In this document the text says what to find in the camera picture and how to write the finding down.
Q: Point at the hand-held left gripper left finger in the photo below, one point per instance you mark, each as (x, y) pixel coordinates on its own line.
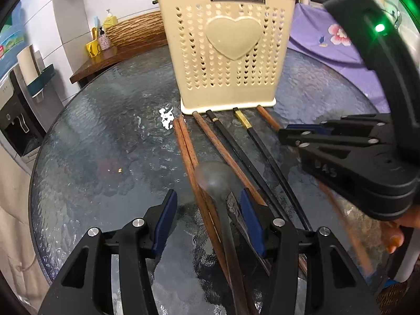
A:
(165, 218)

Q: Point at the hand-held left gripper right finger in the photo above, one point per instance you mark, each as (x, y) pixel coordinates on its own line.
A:
(251, 218)

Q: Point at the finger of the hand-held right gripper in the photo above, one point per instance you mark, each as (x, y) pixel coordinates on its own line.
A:
(328, 140)
(308, 129)

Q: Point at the brown wooden chopstick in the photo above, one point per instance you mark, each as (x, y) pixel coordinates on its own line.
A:
(189, 144)
(183, 151)
(267, 116)
(216, 141)

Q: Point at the black chopstick with gold end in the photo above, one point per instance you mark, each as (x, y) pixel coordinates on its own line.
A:
(262, 147)

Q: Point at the black chopstick with gold band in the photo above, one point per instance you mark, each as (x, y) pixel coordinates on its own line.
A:
(236, 151)

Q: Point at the cream perforated utensil holder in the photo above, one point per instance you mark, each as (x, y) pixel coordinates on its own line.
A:
(229, 82)

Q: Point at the person's right hand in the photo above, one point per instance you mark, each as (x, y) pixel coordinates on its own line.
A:
(393, 236)

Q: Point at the purple floral cloth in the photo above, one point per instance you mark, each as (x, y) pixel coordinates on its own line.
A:
(311, 55)

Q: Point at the beige cloth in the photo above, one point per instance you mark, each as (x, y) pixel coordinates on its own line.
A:
(13, 220)

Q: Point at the wooden counter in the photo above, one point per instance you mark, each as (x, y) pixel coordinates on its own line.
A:
(98, 65)

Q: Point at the water dispenser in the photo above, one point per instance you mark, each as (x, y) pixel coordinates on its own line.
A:
(16, 111)

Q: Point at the yellow cup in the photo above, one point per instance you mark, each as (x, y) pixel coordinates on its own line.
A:
(92, 48)

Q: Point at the floral pump bottle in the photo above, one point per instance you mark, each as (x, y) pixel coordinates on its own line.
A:
(105, 42)

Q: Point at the woven brown basin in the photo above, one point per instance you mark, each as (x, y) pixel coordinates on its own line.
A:
(137, 31)

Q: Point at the yellow soap bottle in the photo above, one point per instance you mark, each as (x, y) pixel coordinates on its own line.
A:
(110, 20)

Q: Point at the blue water bottle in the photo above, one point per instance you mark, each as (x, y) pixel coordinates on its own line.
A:
(11, 36)

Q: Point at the teal wall holder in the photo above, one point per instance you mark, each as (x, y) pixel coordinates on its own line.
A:
(41, 80)

